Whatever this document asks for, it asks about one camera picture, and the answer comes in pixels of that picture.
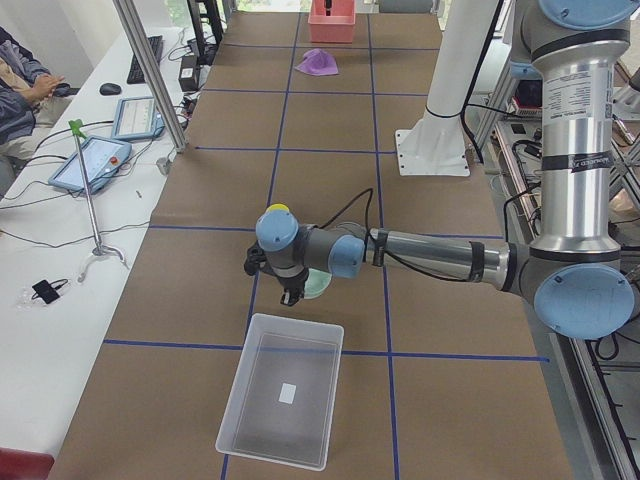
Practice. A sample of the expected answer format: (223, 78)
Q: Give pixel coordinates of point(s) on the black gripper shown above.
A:
(291, 282)

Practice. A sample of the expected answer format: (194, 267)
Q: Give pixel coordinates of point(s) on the pale green bowl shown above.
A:
(316, 284)

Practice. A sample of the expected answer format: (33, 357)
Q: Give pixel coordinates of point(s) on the yellow plastic cup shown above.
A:
(277, 207)

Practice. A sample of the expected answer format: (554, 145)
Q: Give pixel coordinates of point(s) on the purple microfiber cloth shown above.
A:
(318, 62)

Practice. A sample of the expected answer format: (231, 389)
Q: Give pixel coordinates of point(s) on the clear plastic bin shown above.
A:
(281, 403)

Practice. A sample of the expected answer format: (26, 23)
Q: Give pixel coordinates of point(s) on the left teach pendant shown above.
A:
(102, 158)

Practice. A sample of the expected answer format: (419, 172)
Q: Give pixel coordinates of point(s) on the teach pendant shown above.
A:
(136, 118)
(102, 158)

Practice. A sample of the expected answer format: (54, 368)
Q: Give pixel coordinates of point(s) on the right teach pendant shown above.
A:
(136, 118)

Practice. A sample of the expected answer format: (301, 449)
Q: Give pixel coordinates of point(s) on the small black device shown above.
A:
(48, 292)

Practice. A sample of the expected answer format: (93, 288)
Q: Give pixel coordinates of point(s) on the pink plastic bin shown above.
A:
(332, 21)

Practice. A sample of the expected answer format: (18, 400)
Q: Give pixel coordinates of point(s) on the black computer mouse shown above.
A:
(110, 89)

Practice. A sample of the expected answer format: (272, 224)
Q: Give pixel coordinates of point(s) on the seated person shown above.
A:
(32, 101)

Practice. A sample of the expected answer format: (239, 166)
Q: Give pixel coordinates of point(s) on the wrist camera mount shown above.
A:
(256, 261)

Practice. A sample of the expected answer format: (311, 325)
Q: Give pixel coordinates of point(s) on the aluminium frame post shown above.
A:
(134, 30)

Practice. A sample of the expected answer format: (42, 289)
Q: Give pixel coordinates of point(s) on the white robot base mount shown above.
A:
(435, 145)

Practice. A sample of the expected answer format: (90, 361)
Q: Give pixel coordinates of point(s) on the green handled reacher grabber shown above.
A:
(101, 251)

